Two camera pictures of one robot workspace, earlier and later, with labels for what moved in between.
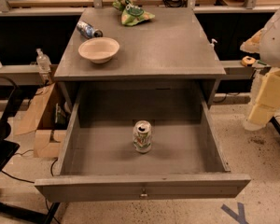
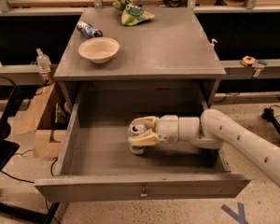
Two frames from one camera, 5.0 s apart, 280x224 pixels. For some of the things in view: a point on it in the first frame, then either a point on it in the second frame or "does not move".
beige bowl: [99, 49] does not move
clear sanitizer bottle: [43, 62] does not move
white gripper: [276, 49] → [168, 128]
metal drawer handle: [144, 194] does not move
